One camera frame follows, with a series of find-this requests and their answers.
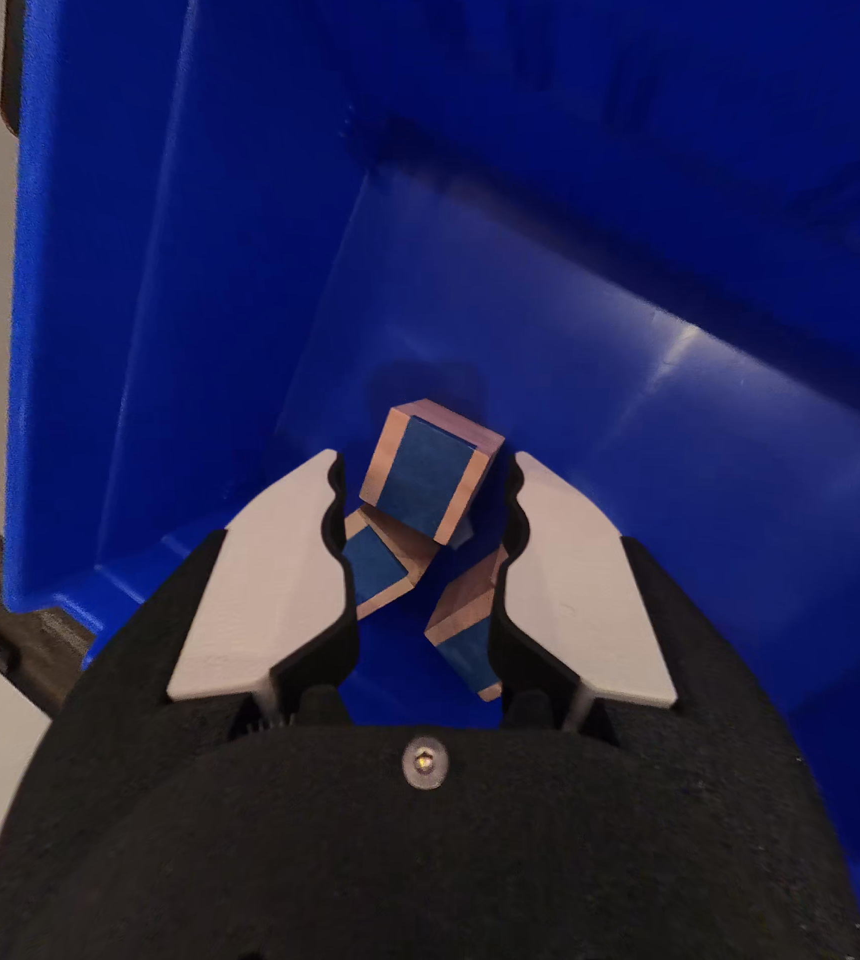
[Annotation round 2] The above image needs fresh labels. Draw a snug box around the blue plastic bin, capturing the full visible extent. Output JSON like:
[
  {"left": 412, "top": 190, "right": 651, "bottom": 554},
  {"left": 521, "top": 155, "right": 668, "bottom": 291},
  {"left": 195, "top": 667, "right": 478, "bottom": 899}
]
[{"left": 2, "top": 0, "right": 860, "bottom": 916}]

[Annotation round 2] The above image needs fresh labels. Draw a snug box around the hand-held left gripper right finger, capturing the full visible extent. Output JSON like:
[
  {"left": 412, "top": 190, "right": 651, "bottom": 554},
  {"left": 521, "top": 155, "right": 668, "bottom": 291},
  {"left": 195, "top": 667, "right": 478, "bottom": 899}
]
[{"left": 488, "top": 450, "right": 680, "bottom": 734}]

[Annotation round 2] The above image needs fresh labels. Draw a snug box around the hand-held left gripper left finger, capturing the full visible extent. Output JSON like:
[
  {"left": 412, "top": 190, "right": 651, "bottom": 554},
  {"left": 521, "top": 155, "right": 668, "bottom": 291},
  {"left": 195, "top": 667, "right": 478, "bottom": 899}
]
[{"left": 166, "top": 448, "right": 362, "bottom": 726}]

